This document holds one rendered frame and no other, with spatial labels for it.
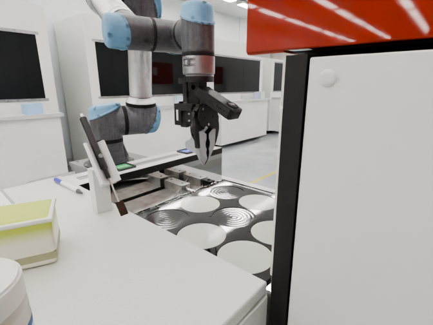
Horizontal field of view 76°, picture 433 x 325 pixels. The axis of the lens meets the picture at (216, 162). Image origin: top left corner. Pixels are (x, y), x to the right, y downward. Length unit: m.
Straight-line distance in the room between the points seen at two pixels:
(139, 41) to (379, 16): 0.54
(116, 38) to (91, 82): 3.20
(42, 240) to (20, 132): 3.01
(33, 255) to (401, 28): 0.45
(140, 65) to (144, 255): 0.80
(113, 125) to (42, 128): 2.39
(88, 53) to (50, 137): 1.12
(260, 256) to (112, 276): 0.26
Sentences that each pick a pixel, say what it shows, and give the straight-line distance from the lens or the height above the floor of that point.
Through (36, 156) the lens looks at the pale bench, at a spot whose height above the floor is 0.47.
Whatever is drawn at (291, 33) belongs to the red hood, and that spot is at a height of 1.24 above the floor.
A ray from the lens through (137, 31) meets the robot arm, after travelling 0.70.
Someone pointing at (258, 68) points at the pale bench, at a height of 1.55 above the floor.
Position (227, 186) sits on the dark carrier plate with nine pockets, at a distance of 0.84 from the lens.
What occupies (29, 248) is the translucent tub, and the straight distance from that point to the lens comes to 0.43.
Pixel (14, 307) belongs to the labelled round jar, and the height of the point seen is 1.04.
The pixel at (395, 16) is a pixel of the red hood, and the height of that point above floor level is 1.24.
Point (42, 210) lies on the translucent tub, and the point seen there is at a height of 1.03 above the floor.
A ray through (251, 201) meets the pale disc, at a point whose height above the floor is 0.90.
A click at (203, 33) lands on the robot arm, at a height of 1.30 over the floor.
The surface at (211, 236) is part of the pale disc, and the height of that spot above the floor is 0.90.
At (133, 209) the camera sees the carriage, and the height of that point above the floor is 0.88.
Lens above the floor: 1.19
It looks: 16 degrees down
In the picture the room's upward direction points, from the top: straight up
